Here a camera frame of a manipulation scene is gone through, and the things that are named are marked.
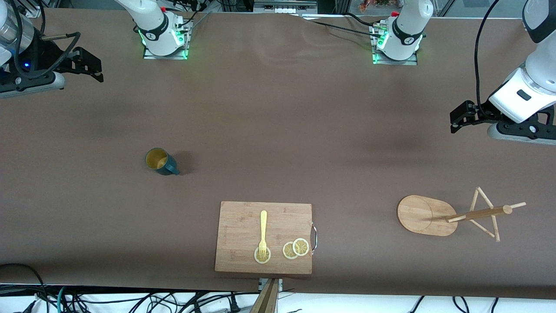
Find teal plastic cup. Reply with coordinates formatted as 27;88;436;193
145;147;180;176

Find wooden cup rack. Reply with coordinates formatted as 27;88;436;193
397;186;527;243

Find small orange object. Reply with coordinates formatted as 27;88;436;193
360;0;391;12

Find grey power strip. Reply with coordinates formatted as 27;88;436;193
253;0;318;15

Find wooden cutting board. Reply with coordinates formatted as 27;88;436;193
215;201;318;275

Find yellow plastic fork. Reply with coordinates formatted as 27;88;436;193
258;210;268;260

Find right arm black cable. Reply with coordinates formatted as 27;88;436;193
9;0;82;80

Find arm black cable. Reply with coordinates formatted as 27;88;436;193
474;0;502;114
9;0;82;80

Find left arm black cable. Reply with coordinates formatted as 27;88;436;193
474;0;502;114

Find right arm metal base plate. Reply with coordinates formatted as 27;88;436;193
143;20;192;60

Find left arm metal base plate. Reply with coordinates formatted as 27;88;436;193
371;23;421;66

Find black cable on table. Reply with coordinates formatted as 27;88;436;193
304;12;387;40

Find black looped cable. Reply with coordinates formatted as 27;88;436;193
0;263;49;313

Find teal cable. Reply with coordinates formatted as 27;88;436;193
56;286;69;313

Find small metal bracket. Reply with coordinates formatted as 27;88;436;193
258;278;284;293

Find wooden post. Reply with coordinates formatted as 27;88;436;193
249;278;279;313

